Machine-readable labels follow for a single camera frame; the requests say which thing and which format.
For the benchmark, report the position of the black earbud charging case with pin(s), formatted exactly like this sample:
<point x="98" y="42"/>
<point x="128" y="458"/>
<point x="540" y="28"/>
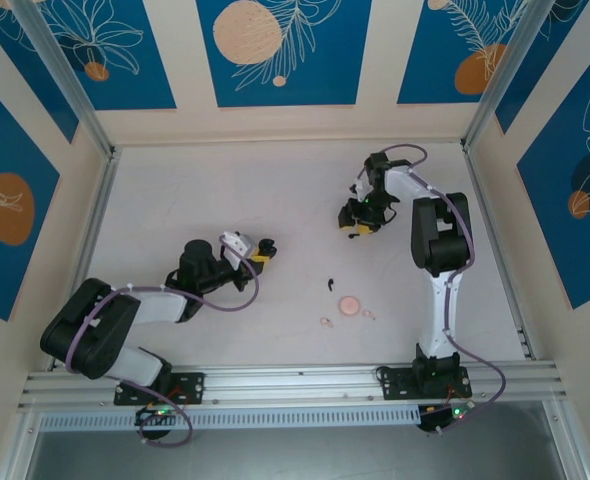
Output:
<point x="269" y="246"/>

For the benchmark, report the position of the pink earbud charging case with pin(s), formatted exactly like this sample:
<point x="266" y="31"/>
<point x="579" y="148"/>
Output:
<point x="349" y="306"/>

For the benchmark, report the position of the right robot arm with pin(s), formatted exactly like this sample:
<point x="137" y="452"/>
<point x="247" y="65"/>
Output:
<point x="442" y="245"/>

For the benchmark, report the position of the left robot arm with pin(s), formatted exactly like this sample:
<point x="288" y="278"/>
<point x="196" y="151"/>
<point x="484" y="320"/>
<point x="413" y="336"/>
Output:
<point x="90" y="335"/>

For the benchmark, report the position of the small circuit board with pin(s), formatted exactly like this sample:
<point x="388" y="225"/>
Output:
<point x="157" y="414"/>
<point x="440" y="420"/>

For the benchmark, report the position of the grey metal panel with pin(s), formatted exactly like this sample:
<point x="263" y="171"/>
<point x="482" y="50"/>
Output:
<point x="300" y="455"/>

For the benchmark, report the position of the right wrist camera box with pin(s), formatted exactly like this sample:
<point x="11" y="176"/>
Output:
<point x="361" y="189"/>

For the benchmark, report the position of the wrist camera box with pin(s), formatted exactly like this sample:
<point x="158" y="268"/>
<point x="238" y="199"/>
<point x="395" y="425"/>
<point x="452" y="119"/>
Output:
<point x="361" y="189"/>
<point x="235" y="242"/>

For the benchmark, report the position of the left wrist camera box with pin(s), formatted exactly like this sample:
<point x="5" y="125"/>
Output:
<point x="235" y="242"/>

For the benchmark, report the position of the aluminium table side rail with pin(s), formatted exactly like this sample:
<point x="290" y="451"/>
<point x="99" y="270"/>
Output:
<point x="95" y="225"/>
<point x="475" y="175"/>

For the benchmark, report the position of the aluminium mounting rail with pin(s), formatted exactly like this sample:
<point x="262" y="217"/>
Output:
<point x="300" y="385"/>

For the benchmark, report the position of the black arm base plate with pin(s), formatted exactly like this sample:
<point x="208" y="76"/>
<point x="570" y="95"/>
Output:
<point x="195" y="387"/>
<point x="400" y="387"/>

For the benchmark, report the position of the aluminium frame post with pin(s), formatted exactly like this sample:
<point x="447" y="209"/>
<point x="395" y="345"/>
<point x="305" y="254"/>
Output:
<point x="67" y="80"/>
<point x="502" y="75"/>

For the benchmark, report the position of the aluminium frame leg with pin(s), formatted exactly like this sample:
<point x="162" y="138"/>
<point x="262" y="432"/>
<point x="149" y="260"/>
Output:
<point x="17" y="445"/>
<point x="572" y="445"/>

